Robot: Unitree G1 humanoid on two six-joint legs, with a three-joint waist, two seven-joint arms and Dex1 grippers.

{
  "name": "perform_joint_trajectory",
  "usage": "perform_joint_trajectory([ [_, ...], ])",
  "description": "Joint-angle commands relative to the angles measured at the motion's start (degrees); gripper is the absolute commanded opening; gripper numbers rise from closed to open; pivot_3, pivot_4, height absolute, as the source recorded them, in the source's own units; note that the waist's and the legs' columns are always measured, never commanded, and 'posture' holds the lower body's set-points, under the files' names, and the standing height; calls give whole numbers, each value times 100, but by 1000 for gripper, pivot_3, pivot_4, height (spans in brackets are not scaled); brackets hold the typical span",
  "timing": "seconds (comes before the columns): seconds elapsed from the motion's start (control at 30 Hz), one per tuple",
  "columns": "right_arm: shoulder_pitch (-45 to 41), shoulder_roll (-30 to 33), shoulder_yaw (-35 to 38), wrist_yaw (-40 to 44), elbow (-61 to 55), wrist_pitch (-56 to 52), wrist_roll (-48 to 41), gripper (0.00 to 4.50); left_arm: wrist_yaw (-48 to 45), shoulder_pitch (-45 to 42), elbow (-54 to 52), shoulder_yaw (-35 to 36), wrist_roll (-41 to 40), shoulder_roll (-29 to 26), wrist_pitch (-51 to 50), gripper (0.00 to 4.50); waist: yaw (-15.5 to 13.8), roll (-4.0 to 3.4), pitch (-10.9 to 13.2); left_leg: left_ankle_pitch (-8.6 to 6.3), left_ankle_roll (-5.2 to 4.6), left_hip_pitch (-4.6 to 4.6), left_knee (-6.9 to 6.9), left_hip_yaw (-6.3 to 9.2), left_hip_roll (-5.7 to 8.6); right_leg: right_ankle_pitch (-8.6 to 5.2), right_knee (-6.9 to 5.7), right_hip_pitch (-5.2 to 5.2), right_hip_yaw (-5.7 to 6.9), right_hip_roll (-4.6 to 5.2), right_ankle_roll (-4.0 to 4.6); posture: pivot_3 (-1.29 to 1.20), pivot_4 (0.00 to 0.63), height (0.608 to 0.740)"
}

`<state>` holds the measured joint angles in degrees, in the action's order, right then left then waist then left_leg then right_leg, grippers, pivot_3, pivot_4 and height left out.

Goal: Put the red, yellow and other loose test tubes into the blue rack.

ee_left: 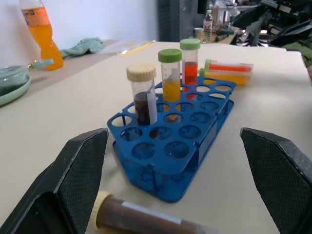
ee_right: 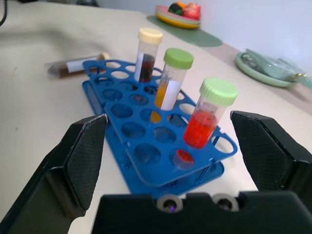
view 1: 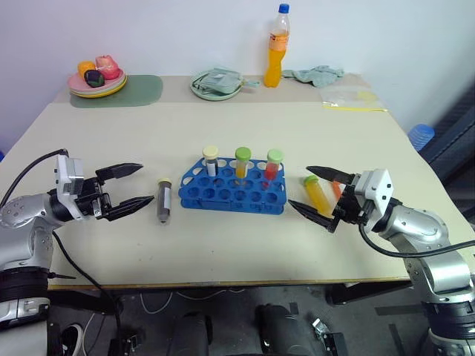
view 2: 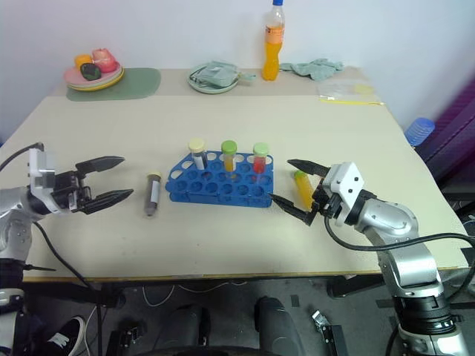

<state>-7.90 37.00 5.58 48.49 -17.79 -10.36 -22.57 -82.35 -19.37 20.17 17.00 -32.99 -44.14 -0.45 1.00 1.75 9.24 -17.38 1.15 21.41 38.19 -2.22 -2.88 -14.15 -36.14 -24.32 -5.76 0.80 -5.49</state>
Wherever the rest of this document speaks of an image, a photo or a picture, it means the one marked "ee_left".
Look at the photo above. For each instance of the green-capped yellow liquid tube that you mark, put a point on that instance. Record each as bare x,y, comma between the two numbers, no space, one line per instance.
171,78
226,76

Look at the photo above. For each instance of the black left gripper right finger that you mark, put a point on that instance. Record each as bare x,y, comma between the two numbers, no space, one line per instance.
278,175

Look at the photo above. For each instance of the cream-capped brown liquid tube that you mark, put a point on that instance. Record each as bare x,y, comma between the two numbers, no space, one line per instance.
146,217
143,97

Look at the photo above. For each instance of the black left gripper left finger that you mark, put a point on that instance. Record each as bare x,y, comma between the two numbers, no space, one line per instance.
73,175

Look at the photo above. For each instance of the blue test tube rack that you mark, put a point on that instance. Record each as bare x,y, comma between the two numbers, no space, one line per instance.
175,136

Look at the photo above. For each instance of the green-capped orange liquid tube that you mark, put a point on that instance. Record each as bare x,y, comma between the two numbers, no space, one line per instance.
229,65

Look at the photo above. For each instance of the green-capped red liquid tube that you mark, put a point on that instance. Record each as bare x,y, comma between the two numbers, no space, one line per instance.
190,65

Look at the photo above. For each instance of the mint green pan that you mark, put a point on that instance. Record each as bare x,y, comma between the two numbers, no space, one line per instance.
12,83

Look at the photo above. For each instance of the clear water bottle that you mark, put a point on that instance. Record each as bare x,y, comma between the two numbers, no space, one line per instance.
208,24

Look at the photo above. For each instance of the paper cup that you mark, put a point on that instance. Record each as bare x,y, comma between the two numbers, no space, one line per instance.
199,33

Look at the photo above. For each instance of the clear plastic bag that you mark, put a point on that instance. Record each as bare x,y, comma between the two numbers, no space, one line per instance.
131,46

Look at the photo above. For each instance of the orange soda bottle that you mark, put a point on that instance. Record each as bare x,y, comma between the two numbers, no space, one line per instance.
44,36

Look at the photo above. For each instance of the green cloth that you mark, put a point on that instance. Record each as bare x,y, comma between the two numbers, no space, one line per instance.
80,47

